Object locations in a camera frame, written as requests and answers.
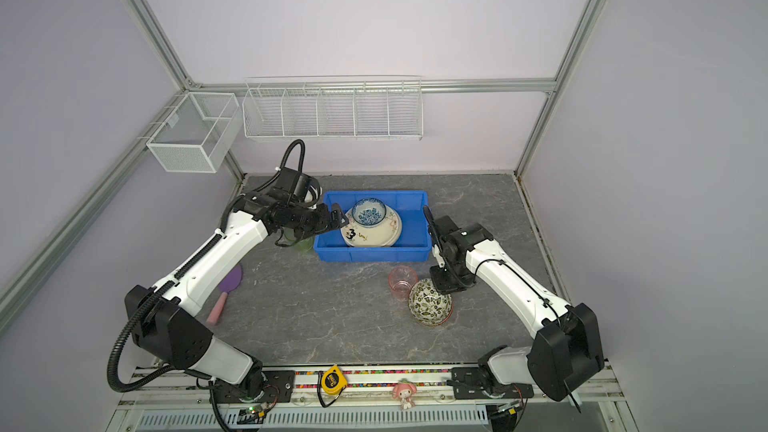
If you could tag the pink doll figurine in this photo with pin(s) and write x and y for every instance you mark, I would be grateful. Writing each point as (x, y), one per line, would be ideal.
(404, 391)

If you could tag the yellow tape measure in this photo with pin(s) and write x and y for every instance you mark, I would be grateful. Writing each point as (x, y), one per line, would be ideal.
(330, 386)

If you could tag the purple silicone spatula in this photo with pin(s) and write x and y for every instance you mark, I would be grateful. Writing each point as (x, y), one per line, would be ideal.
(228, 284)

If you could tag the white wire wall rack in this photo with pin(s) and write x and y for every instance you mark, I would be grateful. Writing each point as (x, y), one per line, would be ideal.
(387, 107)

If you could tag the cream painted plate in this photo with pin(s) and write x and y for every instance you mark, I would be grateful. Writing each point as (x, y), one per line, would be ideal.
(384, 234)

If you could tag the pink glass cup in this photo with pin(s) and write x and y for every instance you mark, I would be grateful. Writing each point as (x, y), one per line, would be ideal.
(401, 280)

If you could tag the white mesh basket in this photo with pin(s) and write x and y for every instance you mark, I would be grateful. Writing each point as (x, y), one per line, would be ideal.
(198, 132)

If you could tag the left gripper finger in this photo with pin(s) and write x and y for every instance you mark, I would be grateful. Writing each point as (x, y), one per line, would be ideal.
(319, 230)
(333, 216)

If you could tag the blue patterned bowl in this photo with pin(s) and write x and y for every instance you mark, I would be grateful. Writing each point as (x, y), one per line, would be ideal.
(369, 212)

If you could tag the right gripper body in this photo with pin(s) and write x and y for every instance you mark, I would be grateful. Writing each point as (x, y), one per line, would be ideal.
(446, 280)

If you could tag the green glass cup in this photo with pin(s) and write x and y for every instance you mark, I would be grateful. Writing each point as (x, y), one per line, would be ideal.
(302, 244)

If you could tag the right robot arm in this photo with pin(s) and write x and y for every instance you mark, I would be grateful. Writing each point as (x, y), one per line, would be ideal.
(566, 349)

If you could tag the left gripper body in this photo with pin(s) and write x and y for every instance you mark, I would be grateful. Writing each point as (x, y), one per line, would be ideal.
(305, 218)

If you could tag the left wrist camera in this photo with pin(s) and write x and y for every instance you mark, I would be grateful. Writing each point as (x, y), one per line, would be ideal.
(295, 187)

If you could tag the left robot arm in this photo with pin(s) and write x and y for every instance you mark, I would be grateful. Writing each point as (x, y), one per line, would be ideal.
(162, 318)

